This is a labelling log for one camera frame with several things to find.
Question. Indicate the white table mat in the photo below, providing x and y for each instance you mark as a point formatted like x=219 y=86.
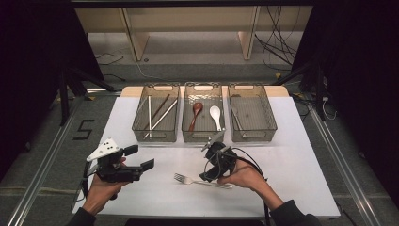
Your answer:
x=298 y=132

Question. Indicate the person's right hand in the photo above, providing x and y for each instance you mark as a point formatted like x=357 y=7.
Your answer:
x=244 y=177

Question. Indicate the short aluminium rail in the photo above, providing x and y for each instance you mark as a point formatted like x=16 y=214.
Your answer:
x=103 y=91

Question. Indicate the brown wooden spoon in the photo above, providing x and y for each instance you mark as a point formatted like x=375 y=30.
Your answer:
x=197 y=108

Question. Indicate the black metal stand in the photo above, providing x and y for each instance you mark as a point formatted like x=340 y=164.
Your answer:
x=64 y=100
x=319 y=94

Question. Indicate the yellow tape piece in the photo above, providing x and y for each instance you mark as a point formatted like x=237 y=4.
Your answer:
x=90 y=98
x=278 y=75

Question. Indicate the person's left hand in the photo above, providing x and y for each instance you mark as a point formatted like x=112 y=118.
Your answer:
x=98 y=196

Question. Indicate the beige wooden table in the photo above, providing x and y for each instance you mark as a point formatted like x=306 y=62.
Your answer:
x=188 y=19

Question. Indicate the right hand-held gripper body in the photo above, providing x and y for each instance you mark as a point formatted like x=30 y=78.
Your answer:
x=222 y=160

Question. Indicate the black curtain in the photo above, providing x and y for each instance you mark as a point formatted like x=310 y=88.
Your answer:
x=360 y=62
x=31 y=62

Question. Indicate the brown wooden chopstick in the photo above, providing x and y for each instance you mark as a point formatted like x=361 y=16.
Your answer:
x=160 y=108

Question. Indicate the metal fork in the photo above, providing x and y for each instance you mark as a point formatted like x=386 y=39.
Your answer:
x=185 y=179

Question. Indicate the transparent grey plastic bin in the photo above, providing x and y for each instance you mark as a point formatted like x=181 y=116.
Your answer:
x=257 y=116
x=156 y=132
x=204 y=136

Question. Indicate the black frame bar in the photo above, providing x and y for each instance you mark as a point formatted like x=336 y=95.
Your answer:
x=188 y=3

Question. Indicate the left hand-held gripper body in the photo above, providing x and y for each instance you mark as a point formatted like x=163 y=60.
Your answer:
x=106 y=150

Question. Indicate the long aluminium rail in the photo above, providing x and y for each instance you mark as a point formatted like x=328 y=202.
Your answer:
x=354 y=188
x=34 y=188

